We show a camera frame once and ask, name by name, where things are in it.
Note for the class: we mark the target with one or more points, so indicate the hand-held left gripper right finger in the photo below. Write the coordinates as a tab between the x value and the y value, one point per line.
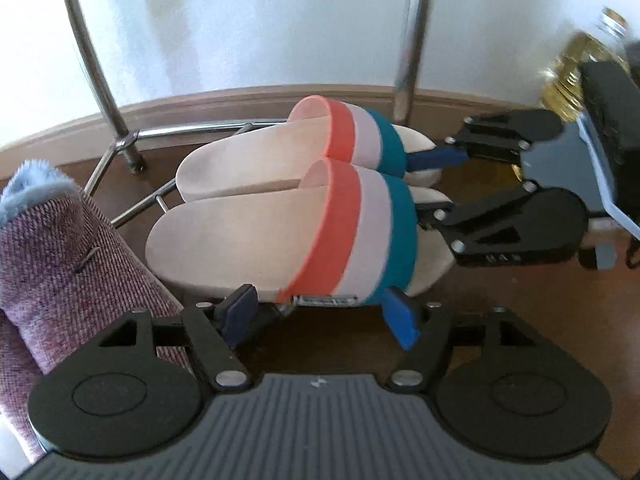
402	320

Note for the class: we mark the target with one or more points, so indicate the purple striped fleece boot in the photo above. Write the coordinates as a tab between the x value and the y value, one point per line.
60	270

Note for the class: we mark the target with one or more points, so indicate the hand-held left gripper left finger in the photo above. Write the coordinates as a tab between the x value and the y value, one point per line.
240	310

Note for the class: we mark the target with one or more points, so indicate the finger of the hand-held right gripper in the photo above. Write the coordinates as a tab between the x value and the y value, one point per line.
500	230
435	157

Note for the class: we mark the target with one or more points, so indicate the yellow cooking oil bottle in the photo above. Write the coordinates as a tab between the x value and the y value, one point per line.
565	85

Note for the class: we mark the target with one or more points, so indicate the chrome metal shoe rack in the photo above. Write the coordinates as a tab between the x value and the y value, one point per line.
95	75

